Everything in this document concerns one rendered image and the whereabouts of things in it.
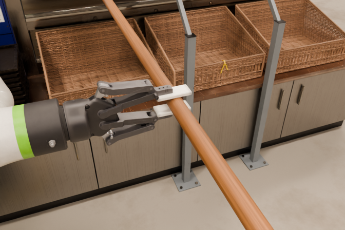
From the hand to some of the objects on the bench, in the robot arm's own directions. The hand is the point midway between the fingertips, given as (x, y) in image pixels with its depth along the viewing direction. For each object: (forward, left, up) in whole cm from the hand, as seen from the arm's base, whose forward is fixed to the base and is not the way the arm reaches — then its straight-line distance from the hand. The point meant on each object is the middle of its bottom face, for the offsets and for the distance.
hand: (172, 100), depth 65 cm
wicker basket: (+2, +110, -61) cm, 126 cm away
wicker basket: (+62, +109, -61) cm, 140 cm away
